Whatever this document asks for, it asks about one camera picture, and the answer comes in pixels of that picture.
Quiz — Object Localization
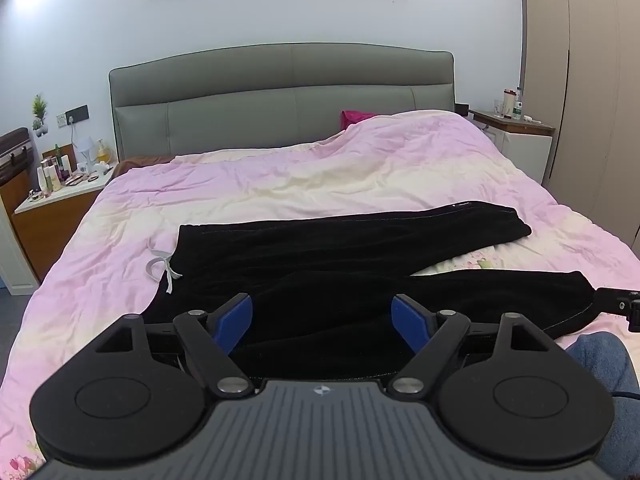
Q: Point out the grey padded bed headboard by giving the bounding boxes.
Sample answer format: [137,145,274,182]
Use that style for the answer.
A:
[108,42,457,162]

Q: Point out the group of cosmetic bottles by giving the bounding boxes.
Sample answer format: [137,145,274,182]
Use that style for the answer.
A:
[29,142,113,202]

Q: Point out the black wall socket panel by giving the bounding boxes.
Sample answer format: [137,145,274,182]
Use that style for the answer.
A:
[56,104,90,128]

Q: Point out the dark brown case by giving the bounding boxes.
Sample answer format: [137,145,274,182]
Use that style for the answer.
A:
[0,127,35,188]

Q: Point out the magenta cloth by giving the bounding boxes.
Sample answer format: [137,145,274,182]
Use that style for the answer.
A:
[341,109,376,132]

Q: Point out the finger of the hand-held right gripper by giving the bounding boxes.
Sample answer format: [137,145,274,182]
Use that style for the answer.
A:
[594,287,640,334]

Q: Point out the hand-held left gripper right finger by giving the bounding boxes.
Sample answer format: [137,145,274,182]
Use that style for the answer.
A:
[391,293,549,397]

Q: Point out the pink floral blanket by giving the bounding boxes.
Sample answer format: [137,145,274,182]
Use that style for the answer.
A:
[0,109,640,480]

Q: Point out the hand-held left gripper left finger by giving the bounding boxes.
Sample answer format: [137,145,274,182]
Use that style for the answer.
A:
[95,293,255,397]

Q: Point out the beige wardrobe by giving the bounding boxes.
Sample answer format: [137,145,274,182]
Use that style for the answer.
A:
[520,0,640,257]

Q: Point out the person's leg in jeans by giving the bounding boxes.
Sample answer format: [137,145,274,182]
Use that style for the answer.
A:
[567,332,640,480]

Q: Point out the white table lamp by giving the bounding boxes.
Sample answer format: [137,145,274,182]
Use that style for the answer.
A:
[74,136,97,173]

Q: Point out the white and wood nightstand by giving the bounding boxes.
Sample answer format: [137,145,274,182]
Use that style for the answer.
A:
[470,109,556,187]

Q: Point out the brown bed sheet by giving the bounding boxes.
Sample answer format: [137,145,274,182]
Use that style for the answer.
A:
[111,155,175,179]

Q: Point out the wooden nightstand with cosmetics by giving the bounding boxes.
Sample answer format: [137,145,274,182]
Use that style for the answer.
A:
[12,161,119,285]

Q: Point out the small potted plant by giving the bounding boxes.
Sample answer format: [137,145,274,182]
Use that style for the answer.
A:
[31,94,50,137]

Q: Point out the black pants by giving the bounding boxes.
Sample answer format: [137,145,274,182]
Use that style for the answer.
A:
[145,200,598,382]

